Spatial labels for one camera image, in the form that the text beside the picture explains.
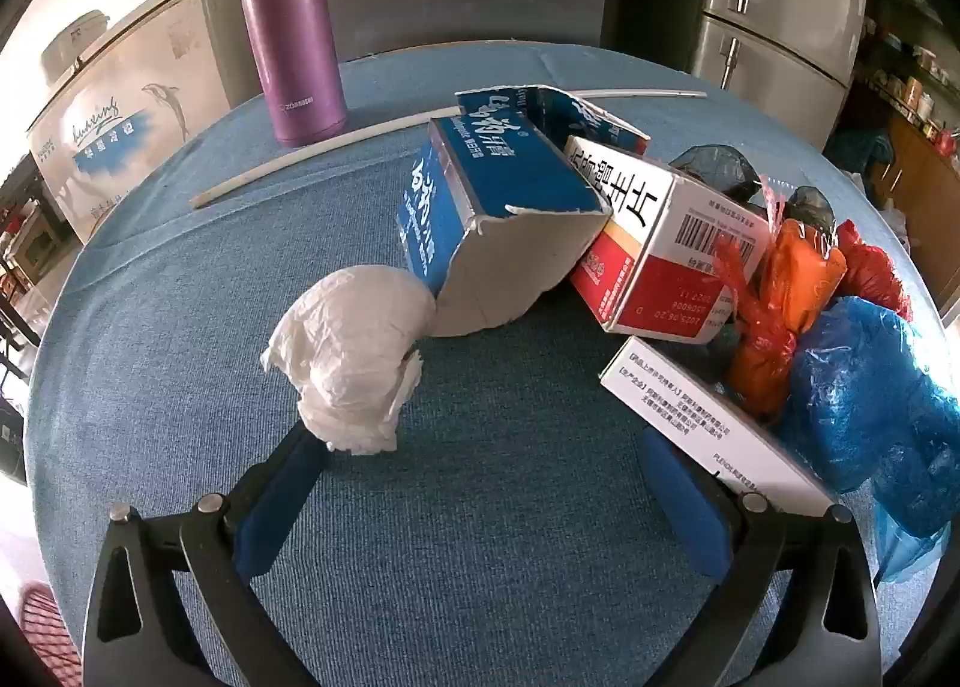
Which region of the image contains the white printed medicine box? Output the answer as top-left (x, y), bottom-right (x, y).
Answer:
top-left (599, 336), bottom-right (835, 517)

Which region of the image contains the blue plastic bag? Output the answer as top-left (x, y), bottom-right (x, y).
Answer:
top-left (779, 297), bottom-right (958, 583)

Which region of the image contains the white tissue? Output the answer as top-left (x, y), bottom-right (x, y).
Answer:
top-left (260, 265), bottom-right (436, 456)

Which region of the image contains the orange plastic bag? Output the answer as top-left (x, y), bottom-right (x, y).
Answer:
top-left (713, 219), bottom-right (846, 421)

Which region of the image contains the red plastic bag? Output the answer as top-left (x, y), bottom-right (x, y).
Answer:
top-left (836, 219), bottom-right (913, 322)

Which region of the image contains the red orange medicine box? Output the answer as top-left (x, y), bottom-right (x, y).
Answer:
top-left (565, 136), bottom-right (771, 344)

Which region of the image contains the black plastic bag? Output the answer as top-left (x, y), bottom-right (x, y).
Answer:
top-left (669, 144), bottom-right (836, 237)

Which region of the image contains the blue toothpaste box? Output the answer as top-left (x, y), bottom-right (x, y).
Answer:
top-left (397, 84), bottom-right (649, 338)

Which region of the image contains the white thin stick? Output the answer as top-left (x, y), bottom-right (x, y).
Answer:
top-left (189, 89), bottom-right (708, 209)

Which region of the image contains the white chest freezer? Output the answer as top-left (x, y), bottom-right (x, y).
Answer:
top-left (29, 0), bottom-right (260, 242)

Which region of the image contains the white rice cooker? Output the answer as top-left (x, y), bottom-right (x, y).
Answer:
top-left (41, 10), bottom-right (109, 86)

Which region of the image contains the silver refrigerator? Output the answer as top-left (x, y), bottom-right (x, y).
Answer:
top-left (690, 0), bottom-right (866, 149)

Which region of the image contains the purple thermos bottle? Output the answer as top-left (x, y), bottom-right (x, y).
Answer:
top-left (241, 0), bottom-right (347, 146)

